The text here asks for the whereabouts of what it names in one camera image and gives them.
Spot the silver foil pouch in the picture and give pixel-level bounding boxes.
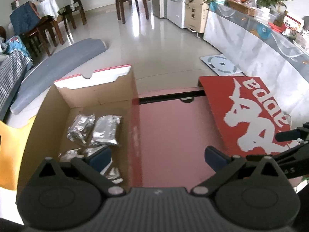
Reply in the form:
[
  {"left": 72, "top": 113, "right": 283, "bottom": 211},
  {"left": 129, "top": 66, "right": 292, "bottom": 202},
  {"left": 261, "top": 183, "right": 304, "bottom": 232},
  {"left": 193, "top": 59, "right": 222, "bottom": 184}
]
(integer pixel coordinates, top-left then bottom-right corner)
[
  {"left": 66, "top": 114, "right": 95, "bottom": 145},
  {"left": 58, "top": 148, "right": 82, "bottom": 162},
  {"left": 90, "top": 115, "right": 121, "bottom": 146},
  {"left": 84, "top": 146, "right": 123, "bottom": 184}
]

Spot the red Kappa box lid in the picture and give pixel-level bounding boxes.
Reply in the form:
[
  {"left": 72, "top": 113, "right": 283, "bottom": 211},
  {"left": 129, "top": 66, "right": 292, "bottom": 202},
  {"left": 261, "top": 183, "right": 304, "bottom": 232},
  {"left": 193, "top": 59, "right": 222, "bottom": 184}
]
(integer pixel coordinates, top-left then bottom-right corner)
[{"left": 199, "top": 76, "right": 298, "bottom": 157}]

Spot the red cardboard shoe box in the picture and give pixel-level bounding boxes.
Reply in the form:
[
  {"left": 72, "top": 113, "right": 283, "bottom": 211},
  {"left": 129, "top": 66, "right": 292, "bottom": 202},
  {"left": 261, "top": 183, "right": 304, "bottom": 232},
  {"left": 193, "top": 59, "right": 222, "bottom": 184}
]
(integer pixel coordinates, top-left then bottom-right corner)
[{"left": 17, "top": 65, "right": 143, "bottom": 193}]

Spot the pink lap desk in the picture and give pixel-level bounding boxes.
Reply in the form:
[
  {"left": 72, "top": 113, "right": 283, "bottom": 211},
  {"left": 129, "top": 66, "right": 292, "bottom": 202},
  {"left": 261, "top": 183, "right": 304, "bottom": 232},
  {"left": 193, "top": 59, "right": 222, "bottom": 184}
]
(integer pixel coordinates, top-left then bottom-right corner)
[{"left": 139, "top": 87, "right": 224, "bottom": 190}]

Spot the white marble tv cabinet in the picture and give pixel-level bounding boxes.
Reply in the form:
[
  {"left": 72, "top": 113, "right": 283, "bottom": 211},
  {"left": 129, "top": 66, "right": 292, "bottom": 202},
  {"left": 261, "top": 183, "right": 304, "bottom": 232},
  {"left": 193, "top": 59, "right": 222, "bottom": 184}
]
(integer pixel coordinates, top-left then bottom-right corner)
[{"left": 203, "top": 2, "right": 308, "bottom": 128}]

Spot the yellow plastic chair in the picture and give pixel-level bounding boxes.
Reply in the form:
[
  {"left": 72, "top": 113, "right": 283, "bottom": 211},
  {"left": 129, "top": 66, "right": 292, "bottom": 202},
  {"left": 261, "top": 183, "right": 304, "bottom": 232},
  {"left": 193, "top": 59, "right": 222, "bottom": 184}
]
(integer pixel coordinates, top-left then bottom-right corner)
[{"left": 1, "top": 116, "right": 36, "bottom": 191}]

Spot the white bathroom scale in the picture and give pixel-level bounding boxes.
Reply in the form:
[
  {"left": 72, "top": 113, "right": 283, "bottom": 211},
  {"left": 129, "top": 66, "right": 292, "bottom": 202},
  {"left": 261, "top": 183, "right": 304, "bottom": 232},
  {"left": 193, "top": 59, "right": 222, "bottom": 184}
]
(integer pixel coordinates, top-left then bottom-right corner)
[{"left": 200, "top": 54, "right": 242, "bottom": 76}]

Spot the grey rolled floor mat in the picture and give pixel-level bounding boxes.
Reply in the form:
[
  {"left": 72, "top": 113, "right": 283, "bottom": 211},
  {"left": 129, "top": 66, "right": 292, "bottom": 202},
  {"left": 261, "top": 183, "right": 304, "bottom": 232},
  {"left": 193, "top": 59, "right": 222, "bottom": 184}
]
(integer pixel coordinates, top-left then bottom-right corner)
[{"left": 10, "top": 38, "right": 108, "bottom": 115}]

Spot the blue round fan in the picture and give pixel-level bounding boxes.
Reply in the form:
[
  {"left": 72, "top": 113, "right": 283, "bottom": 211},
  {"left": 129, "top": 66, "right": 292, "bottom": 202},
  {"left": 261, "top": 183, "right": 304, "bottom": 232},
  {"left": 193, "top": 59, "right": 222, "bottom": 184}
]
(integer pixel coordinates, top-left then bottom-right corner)
[{"left": 257, "top": 23, "right": 272, "bottom": 40}]

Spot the houndstooth sofa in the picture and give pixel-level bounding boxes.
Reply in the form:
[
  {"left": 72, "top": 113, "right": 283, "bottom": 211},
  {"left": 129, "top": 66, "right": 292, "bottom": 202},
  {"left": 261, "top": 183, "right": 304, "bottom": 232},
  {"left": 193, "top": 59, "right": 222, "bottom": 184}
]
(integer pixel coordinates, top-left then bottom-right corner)
[{"left": 1, "top": 50, "right": 32, "bottom": 120}]

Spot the brown cardboard carton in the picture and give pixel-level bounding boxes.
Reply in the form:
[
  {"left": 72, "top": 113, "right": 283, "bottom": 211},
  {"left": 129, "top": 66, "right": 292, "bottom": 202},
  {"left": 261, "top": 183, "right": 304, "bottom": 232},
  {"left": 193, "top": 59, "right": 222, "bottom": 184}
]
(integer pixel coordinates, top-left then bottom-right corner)
[{"left": 184, "top": 0, "right": 209, "bottom": 34}]

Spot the white chest freezer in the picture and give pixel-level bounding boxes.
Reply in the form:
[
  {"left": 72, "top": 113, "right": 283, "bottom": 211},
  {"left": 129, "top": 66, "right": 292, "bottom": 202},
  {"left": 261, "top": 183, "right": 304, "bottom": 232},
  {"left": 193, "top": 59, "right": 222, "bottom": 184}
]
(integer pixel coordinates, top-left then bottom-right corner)
[{"left": 167, "top": 0, "right": 185, "bottom": 29}]

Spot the dining table white cloth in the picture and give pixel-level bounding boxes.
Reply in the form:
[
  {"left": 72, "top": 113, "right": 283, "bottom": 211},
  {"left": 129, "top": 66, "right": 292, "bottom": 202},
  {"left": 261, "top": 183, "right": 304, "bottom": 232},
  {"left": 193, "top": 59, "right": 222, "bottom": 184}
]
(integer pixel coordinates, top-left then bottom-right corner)
[{"left": 35, "top": 0, "right": 87, "bottom": 29}]

